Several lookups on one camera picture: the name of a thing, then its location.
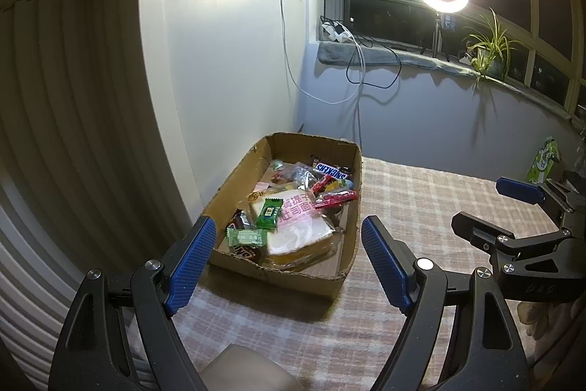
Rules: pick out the grey windowsill cloth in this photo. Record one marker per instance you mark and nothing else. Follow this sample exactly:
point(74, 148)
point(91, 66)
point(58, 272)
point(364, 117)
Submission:
point(334, 54)

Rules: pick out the white power strip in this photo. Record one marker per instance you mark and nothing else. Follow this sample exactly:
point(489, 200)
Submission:
point(332, 34)

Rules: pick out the cardboard box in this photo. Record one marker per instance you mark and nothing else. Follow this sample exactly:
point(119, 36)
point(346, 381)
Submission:
point(293, 281)

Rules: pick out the large brown chocolate bar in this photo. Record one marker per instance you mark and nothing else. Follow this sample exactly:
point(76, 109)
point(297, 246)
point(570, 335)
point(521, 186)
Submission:
point(332, 172)

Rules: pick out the beige cloth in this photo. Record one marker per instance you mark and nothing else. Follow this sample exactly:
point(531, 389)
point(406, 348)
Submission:
point(247, 368)

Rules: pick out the black light stand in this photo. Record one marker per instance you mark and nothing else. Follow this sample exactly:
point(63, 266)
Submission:
point(437, 33)

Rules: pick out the clear bag of dark snacks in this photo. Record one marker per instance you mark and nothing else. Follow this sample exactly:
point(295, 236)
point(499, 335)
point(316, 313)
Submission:
point(302, 175)

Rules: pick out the dark green packet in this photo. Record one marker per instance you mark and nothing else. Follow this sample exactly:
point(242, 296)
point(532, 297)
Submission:
point(268, 213)

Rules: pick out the light green packet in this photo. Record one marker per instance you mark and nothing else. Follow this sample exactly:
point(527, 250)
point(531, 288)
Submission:
point(247, 237)

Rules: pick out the potted spider plant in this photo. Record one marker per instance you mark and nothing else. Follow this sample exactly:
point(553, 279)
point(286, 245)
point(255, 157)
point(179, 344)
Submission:
point(487, 56)

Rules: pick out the bread packet with pink print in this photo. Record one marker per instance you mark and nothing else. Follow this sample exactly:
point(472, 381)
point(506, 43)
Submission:
point(302, 235)

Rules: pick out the white cabinet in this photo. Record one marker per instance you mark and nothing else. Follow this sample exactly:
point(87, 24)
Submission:
point(229, 52)

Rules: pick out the red stick packet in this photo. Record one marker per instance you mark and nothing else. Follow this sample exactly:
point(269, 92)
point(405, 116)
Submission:
point(322, 183)

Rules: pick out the small dark chocolate packet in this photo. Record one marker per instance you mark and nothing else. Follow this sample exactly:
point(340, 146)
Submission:
point(249, 254)

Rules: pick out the pale green candy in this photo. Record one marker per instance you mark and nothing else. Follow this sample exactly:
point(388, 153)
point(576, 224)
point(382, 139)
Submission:
point(277, 165)

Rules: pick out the red snack packet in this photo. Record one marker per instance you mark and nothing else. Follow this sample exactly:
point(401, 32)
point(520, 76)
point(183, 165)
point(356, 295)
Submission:
point(336, 198)

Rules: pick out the white ribbed panel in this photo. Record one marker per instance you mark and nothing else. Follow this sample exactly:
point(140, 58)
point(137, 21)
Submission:
point(68, 98)

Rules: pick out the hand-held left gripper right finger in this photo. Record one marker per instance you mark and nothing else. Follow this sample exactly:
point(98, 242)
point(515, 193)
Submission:
point(384, 262)

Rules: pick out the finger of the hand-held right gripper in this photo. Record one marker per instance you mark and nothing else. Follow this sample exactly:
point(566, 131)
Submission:
point(519, 189)
point(476, 230)

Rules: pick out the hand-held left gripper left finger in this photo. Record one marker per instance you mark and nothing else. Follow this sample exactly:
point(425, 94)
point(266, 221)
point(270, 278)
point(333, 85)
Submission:
point(192, 262)

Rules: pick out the cream cloth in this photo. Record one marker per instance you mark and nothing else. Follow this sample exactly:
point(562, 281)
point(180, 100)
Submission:
point(545, 317)

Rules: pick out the green white carton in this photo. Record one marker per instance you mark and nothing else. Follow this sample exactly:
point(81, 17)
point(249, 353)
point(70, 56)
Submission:
point(542, 162)

